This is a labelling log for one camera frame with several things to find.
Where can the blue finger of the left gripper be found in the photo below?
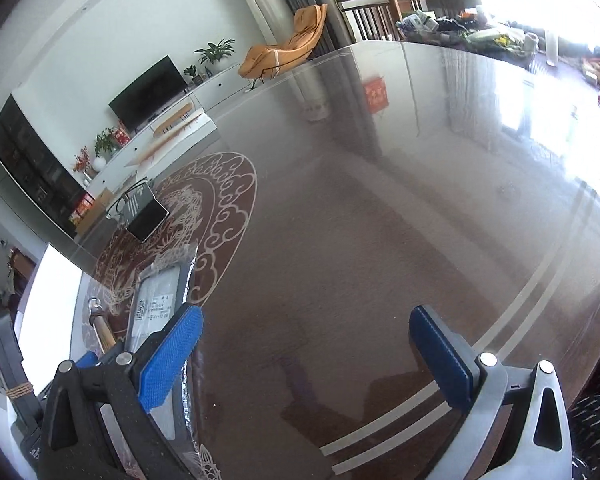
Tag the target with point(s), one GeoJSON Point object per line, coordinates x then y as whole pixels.
{"type": "Point", "coordinates": [89, 359]}

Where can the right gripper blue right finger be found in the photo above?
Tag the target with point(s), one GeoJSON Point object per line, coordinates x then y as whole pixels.
{"type": "Point", "coordinates": [448, 356]}

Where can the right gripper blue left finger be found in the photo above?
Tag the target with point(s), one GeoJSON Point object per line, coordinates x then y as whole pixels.
{"type": "Point", "coordinates": [160, 358]}

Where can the wooden handle tool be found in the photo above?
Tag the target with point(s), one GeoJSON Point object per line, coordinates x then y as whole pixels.
{"type": "Point", "coordinates": [98, 319]}

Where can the clear packaged item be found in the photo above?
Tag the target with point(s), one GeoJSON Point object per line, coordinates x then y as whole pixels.
{"type": "Point", "coordinates": [161, 289]}

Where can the black frame eyeglasses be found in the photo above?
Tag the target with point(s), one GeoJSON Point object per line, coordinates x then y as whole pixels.
{"type": "Point", "coordinates": [131, 201]}

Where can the black odor removing bar box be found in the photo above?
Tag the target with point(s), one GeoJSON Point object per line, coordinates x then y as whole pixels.
{"type": "Point", "coordinates": [147, 221]}

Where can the red flowers white vase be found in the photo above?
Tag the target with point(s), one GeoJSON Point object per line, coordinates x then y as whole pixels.
{"type": "Point", "coordinates": [84, 164]}

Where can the black display cabinet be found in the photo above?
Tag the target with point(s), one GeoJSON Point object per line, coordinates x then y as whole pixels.
{"type": "Point", "coordinates": [36, 170]}

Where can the leafy plant beside red box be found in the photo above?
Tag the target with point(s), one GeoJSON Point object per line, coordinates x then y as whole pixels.
{"type": "Point", "coordinates": [105, 143]}

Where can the white coffee table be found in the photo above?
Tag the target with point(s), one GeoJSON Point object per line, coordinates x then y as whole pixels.
{"type": "Point", "coordinates": [161, 153]}

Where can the wooden stool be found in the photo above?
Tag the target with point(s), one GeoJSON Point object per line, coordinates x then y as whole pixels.
{"type": "Point", "coordinates": [173, 120]}

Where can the black flat television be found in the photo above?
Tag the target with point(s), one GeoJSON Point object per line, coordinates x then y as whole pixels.
{"type": "Point", "coordinates": [148, 94]}

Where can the white tv cabinet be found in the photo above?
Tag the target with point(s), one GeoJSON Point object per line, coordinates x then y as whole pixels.
{"type": "Point", "coordinates": [205, 98]}

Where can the small potted plant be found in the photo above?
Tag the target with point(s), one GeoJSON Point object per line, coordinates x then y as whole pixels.
{"type": "Point", "coordinates": [192, 73]}

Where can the green potted plant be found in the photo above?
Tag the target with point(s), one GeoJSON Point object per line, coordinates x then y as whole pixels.
{"type": "Point", "coordinates": [216, 55]}

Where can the orange lounge chair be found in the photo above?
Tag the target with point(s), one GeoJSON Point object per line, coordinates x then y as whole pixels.
{"type": "Point", "coordinates": [267, 61]}

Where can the white bottle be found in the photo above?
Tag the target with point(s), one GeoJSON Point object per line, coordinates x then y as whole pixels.
{"type": "Point", "coordinates": [551, 48]}

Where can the dark wooden armchair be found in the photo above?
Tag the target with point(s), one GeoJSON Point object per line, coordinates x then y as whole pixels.
{"type": "Point", "coordinates": [368, 20]}

